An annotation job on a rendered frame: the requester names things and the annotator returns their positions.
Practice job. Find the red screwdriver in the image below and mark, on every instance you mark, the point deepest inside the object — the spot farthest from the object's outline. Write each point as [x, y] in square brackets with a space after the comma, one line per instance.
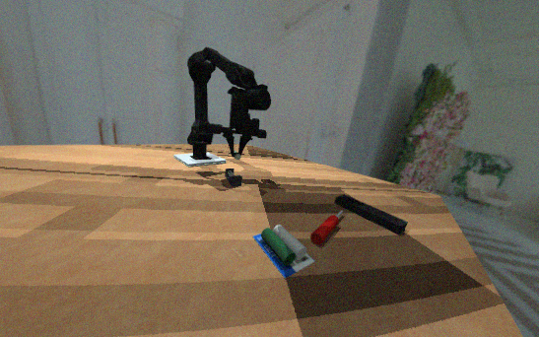
[321, 233]

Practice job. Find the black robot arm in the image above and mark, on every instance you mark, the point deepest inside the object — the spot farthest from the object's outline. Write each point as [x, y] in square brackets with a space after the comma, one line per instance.
[252, 97]

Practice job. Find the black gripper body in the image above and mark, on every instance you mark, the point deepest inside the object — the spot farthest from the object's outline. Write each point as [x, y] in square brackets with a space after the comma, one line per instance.
[217, 128]

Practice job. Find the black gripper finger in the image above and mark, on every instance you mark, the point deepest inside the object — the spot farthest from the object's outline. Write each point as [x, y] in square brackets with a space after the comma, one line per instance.
[242, 143]
[230, 140]

